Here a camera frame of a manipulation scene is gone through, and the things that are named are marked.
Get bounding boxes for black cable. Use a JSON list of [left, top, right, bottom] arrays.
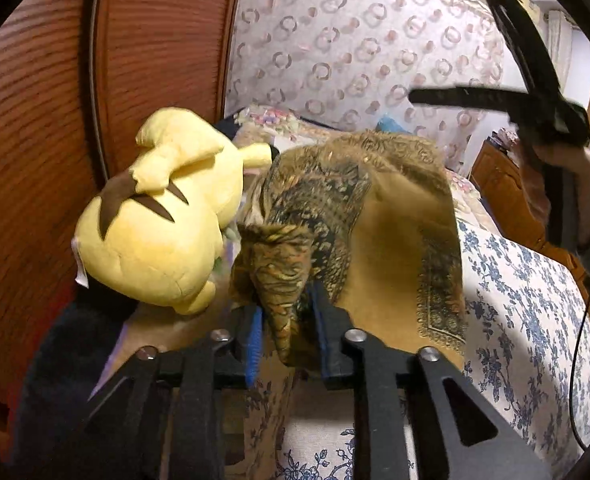
[[569, 130, 590, 453]]

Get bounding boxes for wooden sideboard cabinet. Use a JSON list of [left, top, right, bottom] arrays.
[[469, 137, 590, 347]]

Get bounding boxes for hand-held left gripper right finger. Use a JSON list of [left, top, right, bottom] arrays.
[[309, 282, 552, 480]]

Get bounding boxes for blue cloth bundle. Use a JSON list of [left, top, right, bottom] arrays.
[[375, 116, 417, 137]]

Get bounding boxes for sheer ring-patterned curtain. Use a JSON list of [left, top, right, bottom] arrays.
[[224, 0, 507, 172]]

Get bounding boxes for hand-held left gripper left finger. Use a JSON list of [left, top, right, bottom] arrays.
[[82, 305, 266, 480]]

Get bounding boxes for brown patterned garment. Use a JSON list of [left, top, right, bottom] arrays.
[[229, 130, 469, 367]]

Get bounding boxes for person's right hand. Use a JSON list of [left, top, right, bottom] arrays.
[[519, 141, 590, 252]]

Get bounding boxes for tied beige window curtain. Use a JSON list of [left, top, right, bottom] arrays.
[[548, 10, 574, 82]]

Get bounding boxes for yellow plush toy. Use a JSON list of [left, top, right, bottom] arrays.
[[73, 106, 274, 317]]

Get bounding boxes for blue floral bed sheet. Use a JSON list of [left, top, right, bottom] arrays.
[[245, 220, 590, 480]]

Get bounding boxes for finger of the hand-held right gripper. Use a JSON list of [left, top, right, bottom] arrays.
[[482, 0, 562, 111], [409, 85, 523, 112]]

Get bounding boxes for dark blue cloth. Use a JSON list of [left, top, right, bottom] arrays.
[[9, 300, 136, 480]]

